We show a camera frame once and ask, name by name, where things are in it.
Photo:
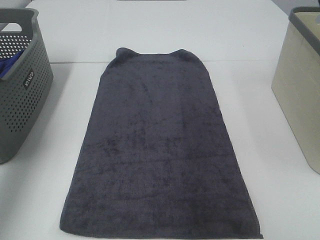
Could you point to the grey perforated plastic basket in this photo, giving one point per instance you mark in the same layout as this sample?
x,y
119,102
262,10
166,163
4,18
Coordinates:
x,y
25,87

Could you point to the dark grey towel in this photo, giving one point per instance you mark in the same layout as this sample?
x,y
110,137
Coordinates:
x,y
157,161

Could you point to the blue cloth in basket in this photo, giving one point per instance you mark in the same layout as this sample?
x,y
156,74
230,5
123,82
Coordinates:
x,y
6,64

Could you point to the beige basket with grey rim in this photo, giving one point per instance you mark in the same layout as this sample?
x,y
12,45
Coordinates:
x,y
296,82

